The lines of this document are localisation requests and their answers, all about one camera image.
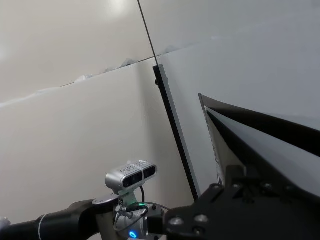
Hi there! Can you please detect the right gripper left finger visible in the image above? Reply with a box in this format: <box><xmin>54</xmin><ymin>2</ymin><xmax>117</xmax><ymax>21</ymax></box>
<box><xmin>224</xmin><ymin>164</ymin><xmax>247</xmax><ymax>198</ymax></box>

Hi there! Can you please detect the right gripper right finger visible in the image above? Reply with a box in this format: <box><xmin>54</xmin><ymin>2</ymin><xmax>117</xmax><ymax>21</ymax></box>
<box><xmin>246</xmin><ymin>164</ymin><xmax>266</xmax><ymax>187</ymax></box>

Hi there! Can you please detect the white partition board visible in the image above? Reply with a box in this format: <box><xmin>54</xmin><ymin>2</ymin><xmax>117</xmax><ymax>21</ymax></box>
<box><xmin>0</xmin><ymin>59</ymin><xmax>196</xmax><ymax>226</ymax></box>

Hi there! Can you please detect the black tape frame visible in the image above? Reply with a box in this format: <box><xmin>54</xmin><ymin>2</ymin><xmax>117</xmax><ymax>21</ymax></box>
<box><xmin>197</xmin><ymin>92</ymin><xmax>320</xmax><ymax>159</ymax></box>

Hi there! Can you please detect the black camera cable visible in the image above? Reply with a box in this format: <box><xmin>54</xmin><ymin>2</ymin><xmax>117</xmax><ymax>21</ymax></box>
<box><xmin>138</xmin><ymin>185</ymin><xmax>147</xmax><ymax>205</ymax></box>

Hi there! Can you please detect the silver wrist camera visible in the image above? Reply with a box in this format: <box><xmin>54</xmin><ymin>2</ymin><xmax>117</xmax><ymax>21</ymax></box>
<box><xmin>105</xmin><ymin>159</ymin><xmax>158</xmax><ymax>195</ymax></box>

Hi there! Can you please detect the pale green camera mount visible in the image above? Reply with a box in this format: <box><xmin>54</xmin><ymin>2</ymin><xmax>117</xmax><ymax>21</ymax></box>
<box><xmin>117</xmin><ymin>188</ymin><xmax>138</xmax><ymax>208</ymax></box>

